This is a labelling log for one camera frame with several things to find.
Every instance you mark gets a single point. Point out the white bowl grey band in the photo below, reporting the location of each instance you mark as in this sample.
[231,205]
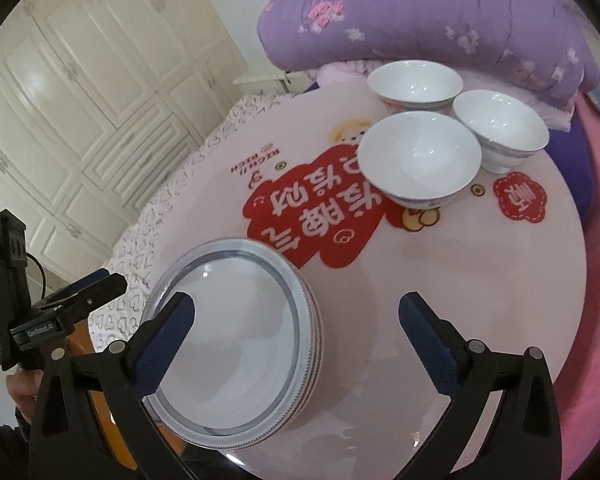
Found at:
[500,120]

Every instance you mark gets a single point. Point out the purple floral quilt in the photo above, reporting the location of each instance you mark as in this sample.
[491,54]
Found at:
[405,20]

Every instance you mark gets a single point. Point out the pink printed round table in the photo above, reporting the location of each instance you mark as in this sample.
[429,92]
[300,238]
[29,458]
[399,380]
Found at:
[480,285]

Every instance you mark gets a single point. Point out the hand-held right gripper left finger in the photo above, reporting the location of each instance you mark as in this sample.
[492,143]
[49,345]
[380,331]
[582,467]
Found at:
[162,345]

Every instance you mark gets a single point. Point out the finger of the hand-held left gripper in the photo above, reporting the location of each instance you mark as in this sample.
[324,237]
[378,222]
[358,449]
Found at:
[87,281]
[100,294]

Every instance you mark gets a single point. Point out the person's left forearm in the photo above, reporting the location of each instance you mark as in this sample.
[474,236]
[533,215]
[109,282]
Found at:
[15,447]

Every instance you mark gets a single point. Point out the white bowl pink pattern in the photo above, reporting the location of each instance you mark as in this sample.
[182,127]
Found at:
[412,82]
[417,155]

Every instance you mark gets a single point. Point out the cream panelled wardrobe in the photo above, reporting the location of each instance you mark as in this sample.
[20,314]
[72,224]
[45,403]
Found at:
[105,60]

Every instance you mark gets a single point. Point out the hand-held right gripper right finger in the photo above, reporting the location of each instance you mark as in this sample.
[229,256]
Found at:
[430,345]

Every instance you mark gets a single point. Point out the dark purple blanket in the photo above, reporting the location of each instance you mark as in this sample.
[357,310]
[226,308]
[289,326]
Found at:
[570,170]

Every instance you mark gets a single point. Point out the heart print bed sheet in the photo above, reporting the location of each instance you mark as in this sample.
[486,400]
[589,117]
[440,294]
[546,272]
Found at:
[145,240]

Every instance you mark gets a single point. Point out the person's left hand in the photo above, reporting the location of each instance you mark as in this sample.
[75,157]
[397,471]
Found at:
[24,395]

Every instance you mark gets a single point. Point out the cream nightstand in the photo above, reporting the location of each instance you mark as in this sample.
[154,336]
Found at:
[260,77]

